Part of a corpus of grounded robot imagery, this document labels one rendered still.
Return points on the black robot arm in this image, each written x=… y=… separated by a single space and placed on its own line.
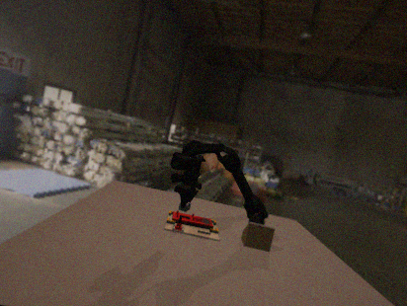
x=231 y=162

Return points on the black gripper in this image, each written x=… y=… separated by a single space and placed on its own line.
x=187 y=191

